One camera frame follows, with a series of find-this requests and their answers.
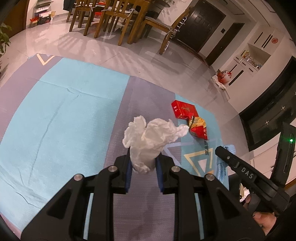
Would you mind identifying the white tissue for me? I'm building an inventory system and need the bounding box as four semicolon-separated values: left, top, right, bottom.
122;115;189;174

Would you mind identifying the person's right hand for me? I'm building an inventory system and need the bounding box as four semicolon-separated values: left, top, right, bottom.
241;195;277;236

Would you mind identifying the blue crumpled cloth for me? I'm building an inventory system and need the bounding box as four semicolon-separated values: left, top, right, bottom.
216;145;236;189

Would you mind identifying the black tv cabinet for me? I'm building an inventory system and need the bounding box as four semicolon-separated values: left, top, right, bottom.
239;56;295;151

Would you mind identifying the red yellow snack wrapper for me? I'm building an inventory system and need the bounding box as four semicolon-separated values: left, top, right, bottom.
188;113;208;140

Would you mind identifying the red cigarette box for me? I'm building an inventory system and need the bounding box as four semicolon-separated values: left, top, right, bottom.
171;100;199;120

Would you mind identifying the red white plastic bag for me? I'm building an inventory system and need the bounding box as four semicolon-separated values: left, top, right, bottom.
211;69;232;90

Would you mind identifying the white shoe cabinet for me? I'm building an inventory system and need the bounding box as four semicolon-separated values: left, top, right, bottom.
225;26;284;99

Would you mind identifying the wooden dining chair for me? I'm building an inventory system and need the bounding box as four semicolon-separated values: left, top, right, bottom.
136;6;193;55

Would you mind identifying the dark entrance door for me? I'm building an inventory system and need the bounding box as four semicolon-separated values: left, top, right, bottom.
175;1;226;53

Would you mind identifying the green potted plant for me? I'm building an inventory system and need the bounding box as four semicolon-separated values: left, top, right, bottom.
0;23;12;57

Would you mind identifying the shelf with boxes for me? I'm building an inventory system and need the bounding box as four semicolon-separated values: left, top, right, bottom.
29;0;56;28

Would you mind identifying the wooden dining table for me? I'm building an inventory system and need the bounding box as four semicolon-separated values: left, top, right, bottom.
92;0;171;46

